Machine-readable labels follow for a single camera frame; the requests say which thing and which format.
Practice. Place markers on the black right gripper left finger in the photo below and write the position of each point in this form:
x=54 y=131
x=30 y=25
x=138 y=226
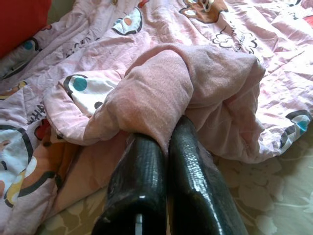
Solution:
x=139 y=183

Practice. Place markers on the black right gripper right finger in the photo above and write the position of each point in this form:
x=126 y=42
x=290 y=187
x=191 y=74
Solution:
x=195 y=183

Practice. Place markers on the pink cartoon print quilt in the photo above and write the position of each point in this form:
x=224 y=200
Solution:
x=220 y=49

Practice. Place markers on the bed with beige floral sheet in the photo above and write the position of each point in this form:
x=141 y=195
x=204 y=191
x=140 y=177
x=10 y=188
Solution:
x=269 y=195

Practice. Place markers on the red sofa cushion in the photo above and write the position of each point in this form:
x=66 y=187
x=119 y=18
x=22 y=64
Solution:
x=22 y=24

